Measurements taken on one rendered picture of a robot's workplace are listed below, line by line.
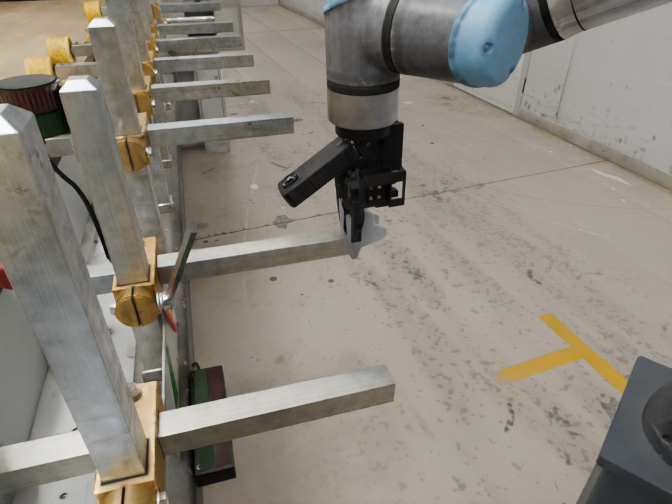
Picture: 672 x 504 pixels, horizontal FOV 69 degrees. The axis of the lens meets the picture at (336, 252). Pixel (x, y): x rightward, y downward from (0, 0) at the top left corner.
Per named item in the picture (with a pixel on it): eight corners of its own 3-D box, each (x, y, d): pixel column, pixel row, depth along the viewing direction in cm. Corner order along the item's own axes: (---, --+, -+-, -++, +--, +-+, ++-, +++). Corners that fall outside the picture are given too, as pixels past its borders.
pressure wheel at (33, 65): (49, 48, 115) (50, 74, 112) (61, 74, 122) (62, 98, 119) (21, 49, 113) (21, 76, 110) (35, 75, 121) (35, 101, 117)
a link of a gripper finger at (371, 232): (389, 263, 74) (391, 209, 69) (351, 270, 73) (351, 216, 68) (382, 252, 76) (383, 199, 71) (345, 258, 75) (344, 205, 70)
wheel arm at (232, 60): (252, 64, 129) (251, 49, 127) (254, 67, 127) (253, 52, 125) (44, 77, 118) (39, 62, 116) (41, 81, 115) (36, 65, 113)
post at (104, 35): (176, 285, 96) (115, 15, 69) (176, 296, 93) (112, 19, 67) (157, 288, 95) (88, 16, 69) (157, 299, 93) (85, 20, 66)
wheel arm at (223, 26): (232, 30, 169) (231, 20, 167) (233, 32, 167) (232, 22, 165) (119, 36, 161) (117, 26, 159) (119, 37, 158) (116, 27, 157)
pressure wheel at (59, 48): (71, 61, 133) (79, 70, 141) (65, 31, 133) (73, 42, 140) (46, 63, 132) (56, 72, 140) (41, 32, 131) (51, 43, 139)
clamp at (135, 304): (163, 264, 73) (156, 235, 70) (162, 324, 62) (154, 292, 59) (122, 270, 71) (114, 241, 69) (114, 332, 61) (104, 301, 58)
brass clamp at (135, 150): (156, 139, 87) (150, 111, 84) (154, 170, 76) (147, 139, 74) (119, 143, 86) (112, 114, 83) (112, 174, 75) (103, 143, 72)
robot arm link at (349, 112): (338, 99, 57) (317, 78, 64) (338, 140, 59) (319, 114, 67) (410, 91, 58) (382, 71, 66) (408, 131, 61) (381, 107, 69)
